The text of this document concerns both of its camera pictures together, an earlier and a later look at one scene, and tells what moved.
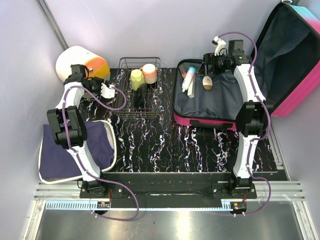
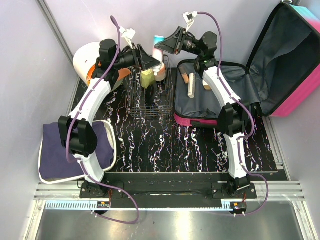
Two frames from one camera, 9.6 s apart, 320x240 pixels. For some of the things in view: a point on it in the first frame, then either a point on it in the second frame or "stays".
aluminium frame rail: [70, 191] stays
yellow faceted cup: [137, 78] → [146, 77]
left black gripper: [99, 81] → [147, 61]
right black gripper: [209, 59] → [172, 44]
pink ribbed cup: [150, 74] → [161, 74]
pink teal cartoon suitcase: [286, 57] stays
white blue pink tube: [190, 74] → [157, 54]
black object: [138, 96] → [151, 92]
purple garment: [56, 161] stays
